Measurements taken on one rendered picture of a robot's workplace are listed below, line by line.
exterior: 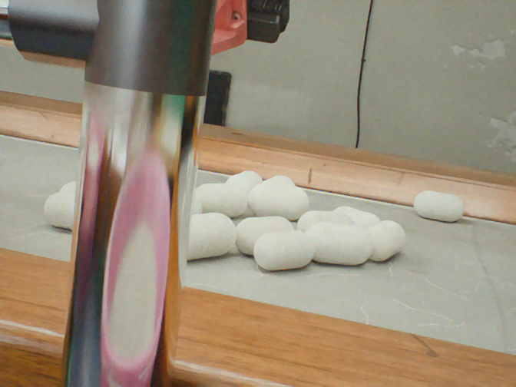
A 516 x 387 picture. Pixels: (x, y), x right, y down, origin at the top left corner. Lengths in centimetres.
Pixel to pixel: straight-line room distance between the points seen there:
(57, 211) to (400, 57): 212
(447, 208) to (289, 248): 19
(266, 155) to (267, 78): 190
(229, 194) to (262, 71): 206
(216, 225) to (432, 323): 10
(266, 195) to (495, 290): 14
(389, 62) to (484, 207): 190
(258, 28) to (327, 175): 13
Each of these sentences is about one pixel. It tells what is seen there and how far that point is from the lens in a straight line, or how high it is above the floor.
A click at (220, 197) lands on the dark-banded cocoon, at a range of 37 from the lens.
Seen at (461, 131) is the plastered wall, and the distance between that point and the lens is 242.
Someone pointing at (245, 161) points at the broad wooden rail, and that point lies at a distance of 52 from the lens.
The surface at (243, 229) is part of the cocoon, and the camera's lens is 31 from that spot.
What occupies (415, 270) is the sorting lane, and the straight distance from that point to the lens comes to 35.
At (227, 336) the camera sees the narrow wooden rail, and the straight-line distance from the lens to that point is 17.
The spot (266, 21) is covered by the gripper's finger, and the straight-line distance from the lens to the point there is 51.
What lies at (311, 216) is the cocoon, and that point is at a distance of 35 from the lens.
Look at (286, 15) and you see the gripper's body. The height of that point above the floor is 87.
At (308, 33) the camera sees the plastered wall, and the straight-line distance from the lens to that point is 240.
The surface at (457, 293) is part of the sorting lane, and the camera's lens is 33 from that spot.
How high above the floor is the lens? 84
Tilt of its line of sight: 12 degrees down
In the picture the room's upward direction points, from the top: 8 degrees clockwise
